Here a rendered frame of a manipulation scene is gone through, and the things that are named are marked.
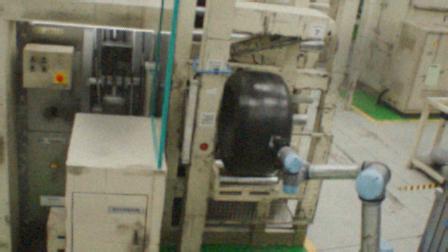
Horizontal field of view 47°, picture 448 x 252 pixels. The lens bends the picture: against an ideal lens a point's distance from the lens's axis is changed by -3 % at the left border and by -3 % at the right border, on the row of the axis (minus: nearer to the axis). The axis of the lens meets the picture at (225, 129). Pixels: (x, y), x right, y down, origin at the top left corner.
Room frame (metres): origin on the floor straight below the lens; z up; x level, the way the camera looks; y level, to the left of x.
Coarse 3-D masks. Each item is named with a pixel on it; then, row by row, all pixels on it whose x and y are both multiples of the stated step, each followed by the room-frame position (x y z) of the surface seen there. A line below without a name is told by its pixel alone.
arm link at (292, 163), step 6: (288, 150) 2.23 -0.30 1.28; (282, 156) 2.21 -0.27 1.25; (288, 156) 2.17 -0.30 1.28; (294, 156) 2.16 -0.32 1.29; (282, 162) 2.20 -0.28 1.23; (288, 162) 2.14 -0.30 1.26; (294, 162) 2.14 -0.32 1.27; (300, 162) 2.14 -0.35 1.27; (288, 168) 2.13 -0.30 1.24; (294, 168) 2.13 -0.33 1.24; (300, 168) 2.14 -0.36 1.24
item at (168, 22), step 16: (176, 0) 1.88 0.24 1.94; (160, 16) 2.40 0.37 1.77; (176, 16) 1.88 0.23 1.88; (160, 32) 2.37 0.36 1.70; (160, 48) 2.29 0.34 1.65; (160, 64) 2.22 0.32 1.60; (160, 80) 2.15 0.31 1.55; (160, 96) 2.08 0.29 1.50; (160, 112) 2.02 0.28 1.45; (160, 128) 1.97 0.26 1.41; (160, 144) 1.88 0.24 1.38; (160, 160) 1.88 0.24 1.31
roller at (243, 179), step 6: (222, 180) 2.56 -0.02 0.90; (228, 180) 2.57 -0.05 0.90; (234, 180) 2.58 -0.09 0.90; (240, 180) 2.59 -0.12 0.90; (246, 180) 2.60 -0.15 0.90; (252, 180) 2.61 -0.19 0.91; (258, 180) 2.61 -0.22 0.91; (264, 180) 2.62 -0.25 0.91; (270, 180) 2.63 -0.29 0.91; (276, 180) 2.64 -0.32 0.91
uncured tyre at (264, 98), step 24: (240, 72) 2.76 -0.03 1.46; (264, 72) 2.80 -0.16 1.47; (240, 96) 2.58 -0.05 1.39; (264, 96) 2.58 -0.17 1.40; (288, 96) 2.64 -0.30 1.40; (240, 120) 2.50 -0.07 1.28; (264, 120) 2.50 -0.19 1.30; (288, 120) 2.54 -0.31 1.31; (240, 144) 2.47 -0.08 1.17; (264, 144) 2.48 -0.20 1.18; (240, 168) 2.51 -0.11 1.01; (264, 168) 2.53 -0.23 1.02
